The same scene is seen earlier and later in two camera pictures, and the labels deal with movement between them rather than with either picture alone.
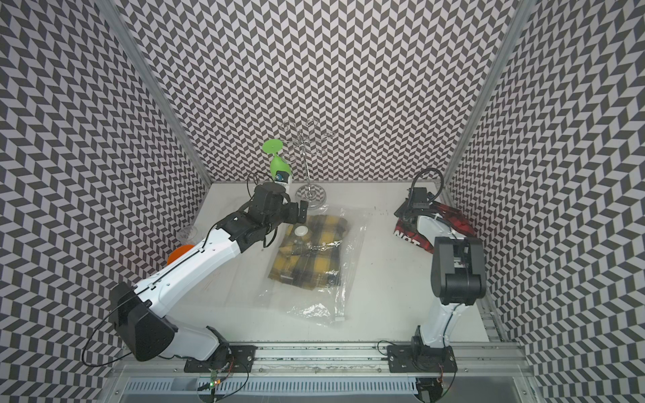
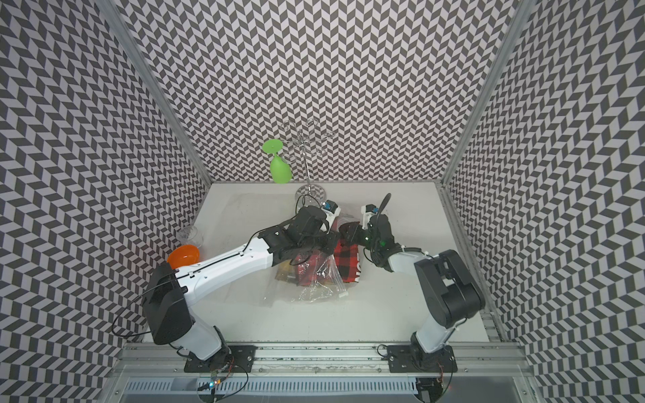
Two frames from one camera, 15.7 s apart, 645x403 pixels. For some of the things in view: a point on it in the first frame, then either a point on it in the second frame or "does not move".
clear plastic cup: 186,234 does not move
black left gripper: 293,217 → 332,240
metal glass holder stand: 312,193 does not move
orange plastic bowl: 180,252 does not move
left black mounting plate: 231,358 does not move
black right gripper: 401,211 → 353,230
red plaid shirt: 406,227 → 341,264
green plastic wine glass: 278,164 does not move
